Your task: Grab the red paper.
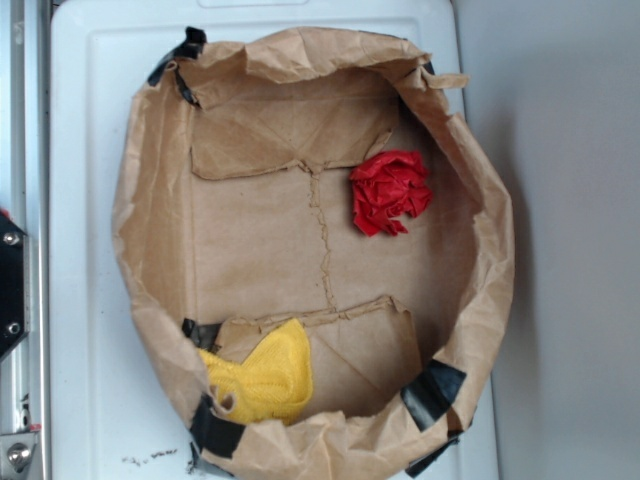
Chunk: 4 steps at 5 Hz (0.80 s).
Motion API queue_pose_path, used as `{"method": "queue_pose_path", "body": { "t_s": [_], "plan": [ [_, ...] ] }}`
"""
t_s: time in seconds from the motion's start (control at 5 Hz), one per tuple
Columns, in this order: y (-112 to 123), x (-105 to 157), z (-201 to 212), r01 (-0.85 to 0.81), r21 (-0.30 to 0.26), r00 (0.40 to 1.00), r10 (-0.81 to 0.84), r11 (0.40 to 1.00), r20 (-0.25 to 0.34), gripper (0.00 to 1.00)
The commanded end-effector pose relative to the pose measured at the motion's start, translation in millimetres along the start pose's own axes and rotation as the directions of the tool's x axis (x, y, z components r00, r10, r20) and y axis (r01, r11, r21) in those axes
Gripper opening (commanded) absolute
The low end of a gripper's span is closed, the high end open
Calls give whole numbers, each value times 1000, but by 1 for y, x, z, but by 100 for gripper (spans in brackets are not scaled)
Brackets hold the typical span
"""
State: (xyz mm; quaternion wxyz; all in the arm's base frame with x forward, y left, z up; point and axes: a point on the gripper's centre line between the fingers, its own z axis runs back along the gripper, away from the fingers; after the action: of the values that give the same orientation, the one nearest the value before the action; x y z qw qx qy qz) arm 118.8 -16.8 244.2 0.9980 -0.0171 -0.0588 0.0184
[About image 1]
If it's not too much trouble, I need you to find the red paper ball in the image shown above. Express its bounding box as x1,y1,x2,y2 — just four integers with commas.
349,150,433,237

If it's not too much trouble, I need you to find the brown paper bag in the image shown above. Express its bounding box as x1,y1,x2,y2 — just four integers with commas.
112,27,515,479

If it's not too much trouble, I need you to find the yellow cloth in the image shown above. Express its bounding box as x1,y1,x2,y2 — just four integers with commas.
198,318,314,425

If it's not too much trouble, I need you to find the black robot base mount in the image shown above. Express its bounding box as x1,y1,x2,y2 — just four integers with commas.
0,210,27,361

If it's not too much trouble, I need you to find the aluminium frame rail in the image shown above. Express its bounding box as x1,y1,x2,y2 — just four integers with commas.
1,1,51,479

